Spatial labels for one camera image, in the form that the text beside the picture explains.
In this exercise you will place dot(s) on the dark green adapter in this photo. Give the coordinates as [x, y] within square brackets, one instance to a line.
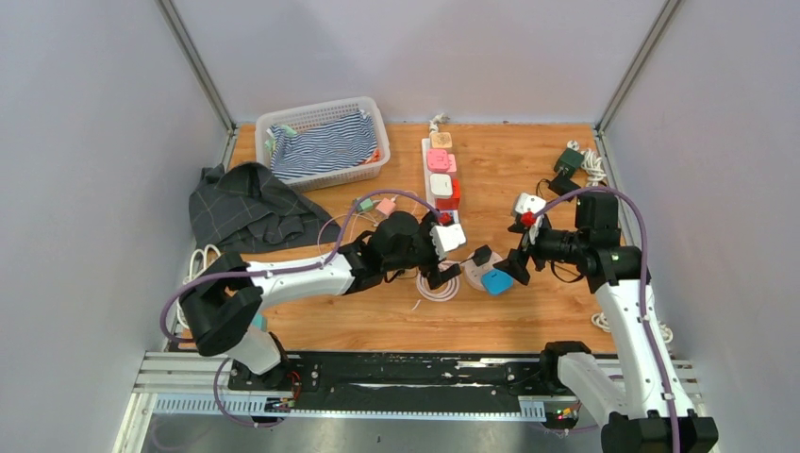
[568, 162]

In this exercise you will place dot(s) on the red plug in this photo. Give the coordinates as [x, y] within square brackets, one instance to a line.
[451, 202]

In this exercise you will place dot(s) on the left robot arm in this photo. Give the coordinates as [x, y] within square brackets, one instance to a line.
[220, 305]

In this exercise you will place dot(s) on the teal power strip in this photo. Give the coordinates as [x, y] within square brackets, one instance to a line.
[260, 322]

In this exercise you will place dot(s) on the white plug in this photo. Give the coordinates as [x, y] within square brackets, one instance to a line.
[441, 186]

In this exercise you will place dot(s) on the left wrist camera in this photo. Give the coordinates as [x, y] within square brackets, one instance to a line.
[447, 239]

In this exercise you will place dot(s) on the black adapter at right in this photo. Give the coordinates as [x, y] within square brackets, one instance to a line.
[562, 184]

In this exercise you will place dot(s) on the beige plug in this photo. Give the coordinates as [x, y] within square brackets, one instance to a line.
[441, 140]

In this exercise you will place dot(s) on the striped cloth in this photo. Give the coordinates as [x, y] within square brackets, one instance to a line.
[345, 143]

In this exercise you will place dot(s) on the round pink socket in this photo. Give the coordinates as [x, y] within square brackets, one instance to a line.
[474, 273]

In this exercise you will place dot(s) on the white long power strip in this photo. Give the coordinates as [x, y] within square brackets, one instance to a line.
[448, 216]

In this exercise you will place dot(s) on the white plastic basket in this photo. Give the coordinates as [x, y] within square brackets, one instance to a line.
[306, 117]

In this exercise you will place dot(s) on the green small charger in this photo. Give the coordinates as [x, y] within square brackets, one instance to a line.
[364, 205]

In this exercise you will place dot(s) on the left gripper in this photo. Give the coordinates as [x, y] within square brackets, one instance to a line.
[435, 277]

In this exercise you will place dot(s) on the blue plug adapter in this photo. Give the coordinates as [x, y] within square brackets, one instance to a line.
[496, 282]

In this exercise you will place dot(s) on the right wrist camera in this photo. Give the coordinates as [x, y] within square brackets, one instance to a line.
[526, 209]

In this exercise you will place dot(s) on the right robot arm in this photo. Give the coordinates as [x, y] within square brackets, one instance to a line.
[650, 411]

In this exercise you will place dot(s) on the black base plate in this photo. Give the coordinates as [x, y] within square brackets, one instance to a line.
[408, 382]

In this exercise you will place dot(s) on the dark grey plaid cloth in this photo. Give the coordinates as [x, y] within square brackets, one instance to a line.
[248, 210]

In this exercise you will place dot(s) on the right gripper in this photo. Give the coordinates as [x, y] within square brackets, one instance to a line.
[516, 262]

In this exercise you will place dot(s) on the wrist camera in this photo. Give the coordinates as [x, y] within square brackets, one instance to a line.
[526, 209]
[447, 239]

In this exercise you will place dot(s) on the pink plug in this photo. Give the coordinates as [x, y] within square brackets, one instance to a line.
[440, 161]

